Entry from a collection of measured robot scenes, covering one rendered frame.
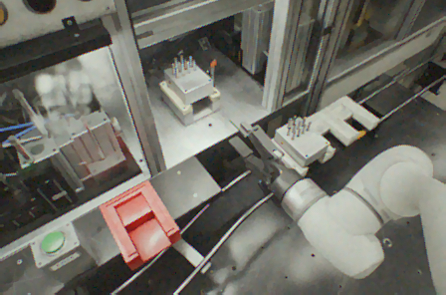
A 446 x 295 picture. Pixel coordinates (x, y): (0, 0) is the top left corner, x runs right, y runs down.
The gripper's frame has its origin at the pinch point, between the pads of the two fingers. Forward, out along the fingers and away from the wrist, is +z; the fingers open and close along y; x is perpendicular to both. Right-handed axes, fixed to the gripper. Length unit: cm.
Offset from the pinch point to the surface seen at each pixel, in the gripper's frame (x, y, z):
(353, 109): -45.1, -12.3, -5.5
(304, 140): -18.1, -7.6, -7.5
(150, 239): 31.1, -8.4, -7.9
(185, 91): 4.0, 2.6, 19.8
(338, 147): -32.2, -16.9, -11.8
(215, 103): -4.8, -5.5, 18.0
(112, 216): 35.8, -3.8, -0.4
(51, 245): 47.3, 3.4, -3.6
